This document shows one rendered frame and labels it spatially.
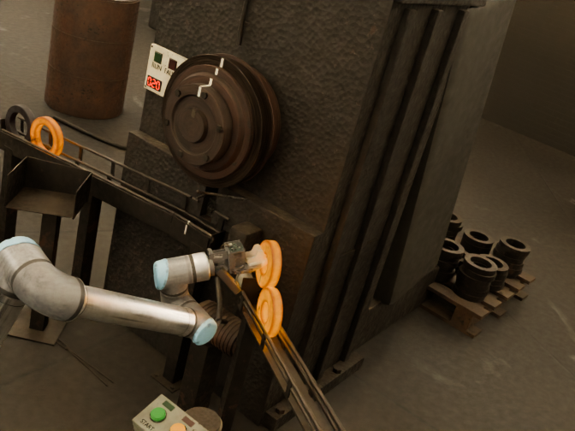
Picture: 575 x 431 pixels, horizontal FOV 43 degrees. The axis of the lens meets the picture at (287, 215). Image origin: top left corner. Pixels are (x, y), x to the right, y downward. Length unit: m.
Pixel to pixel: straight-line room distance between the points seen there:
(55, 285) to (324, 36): 1.19
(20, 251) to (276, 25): 1.17
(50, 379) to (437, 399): 1.69
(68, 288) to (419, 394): 2.01
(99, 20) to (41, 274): 3.61
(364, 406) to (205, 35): 1.69
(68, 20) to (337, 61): 3.25
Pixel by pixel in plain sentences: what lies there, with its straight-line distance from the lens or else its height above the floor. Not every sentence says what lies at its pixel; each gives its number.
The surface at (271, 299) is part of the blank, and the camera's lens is 2.27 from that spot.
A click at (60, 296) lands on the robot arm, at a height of 0.91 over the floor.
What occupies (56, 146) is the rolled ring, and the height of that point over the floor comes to 0.67.
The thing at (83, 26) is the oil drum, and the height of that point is 0.66.
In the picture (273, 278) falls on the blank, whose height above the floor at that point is 0.82.
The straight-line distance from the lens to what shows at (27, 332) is 3.27.
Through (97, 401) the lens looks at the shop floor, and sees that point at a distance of 2.98.
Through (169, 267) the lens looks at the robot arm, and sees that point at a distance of 2.26.
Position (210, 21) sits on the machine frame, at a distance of 2.77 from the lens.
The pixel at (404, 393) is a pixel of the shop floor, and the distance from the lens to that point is 3.46.
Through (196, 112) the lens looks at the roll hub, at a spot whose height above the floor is 1.17.
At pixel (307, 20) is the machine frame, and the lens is 2.51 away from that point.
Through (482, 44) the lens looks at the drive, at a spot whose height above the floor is 1.54.
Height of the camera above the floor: 1.97
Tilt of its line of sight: 25 degrees down
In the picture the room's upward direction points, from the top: 15 degrees clockwise
